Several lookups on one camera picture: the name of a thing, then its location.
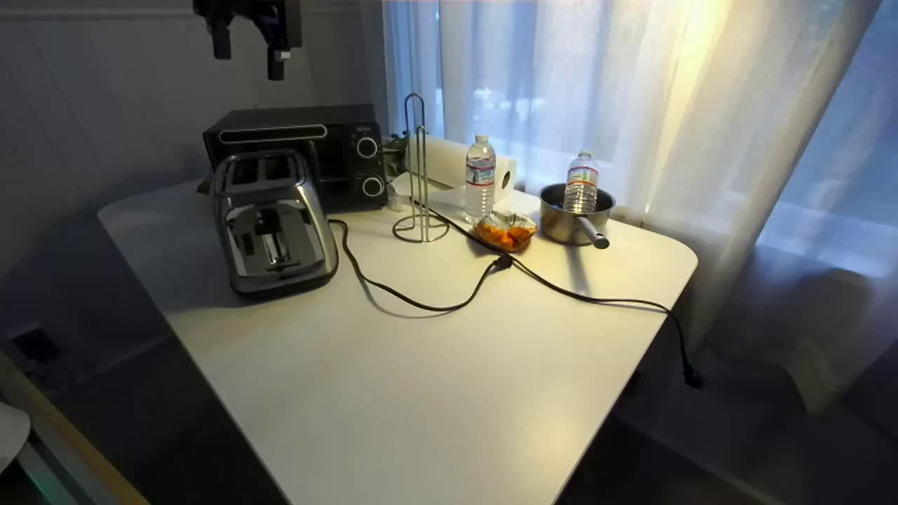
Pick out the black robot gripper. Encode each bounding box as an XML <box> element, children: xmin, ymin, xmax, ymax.
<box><xmin>191</xmin><ymin>0</ymin><xmax>305</xmax><ymax>85</ymax></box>

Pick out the orange snack packet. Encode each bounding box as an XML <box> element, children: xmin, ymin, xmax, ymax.
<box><xmin>467</xmin><ymin>210</ymin><xmax>539</xmax><ymax>255</ymax></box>

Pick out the black toaster oven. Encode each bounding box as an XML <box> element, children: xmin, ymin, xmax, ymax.
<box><xmin>198</xmin><ymin>101</ymin><xmax>392</xmax><ymax>216</ymax></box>

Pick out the silver two-slot toaster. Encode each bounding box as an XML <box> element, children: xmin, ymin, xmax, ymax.
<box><xmin>204</xmin><ymin>147</ymin><xmax>341</xmax><ymax>304</ymax></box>

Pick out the white paper towel roll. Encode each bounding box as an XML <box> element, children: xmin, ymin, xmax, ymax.
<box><xmin>401</xmin><ymin>139</ymin><xmax>519</xmax><ymax>213</ymax></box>

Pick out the clear water bottle blue label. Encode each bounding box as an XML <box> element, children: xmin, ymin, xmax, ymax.
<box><xmin>462</xmin><ymin>132</ymin><xmax>498</xmax><ymax>227</ymax></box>

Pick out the sheer white curtain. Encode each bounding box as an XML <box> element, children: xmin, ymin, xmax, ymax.
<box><xmin>379</xmin><ymin>0</ymin><xmax>884</xmax><ymax>416</ymax></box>

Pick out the clear water bottle red label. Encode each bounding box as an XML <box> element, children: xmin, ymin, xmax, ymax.
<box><xmin>560</xmin><ymin>150</ymin><xmax>604</xmax><ymax>219</ymax></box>

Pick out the black toaster power cable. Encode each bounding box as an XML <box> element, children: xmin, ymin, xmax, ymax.
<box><xmin>324</xmin><ymin>216</ymin><xmax>514</xmax><ymax>318</ymax></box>

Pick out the steel saucepan with handle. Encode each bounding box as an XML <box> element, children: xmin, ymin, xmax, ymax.
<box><xmin>535</xmin><ymin>179</ymin><xmax>618</xmax><ymax>252</ymax></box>

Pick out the black wall outlet box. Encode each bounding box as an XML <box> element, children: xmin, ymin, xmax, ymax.
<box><xmin>4</xmin><ymin>322</ymin><xmax>63</xmax><ymax>370</ymax></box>

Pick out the long black power cable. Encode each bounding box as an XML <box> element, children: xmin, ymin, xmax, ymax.
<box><xmin>409</xmin><ymin>198</ymin><xmax>706</xmax><ymax>390</ymax></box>

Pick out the wooden aluminium robot mount table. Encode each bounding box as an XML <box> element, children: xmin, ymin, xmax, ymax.
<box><xmin>0</xmin><ymin>349</ymin><xmax>152</xmax><ymax>505</ymax></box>

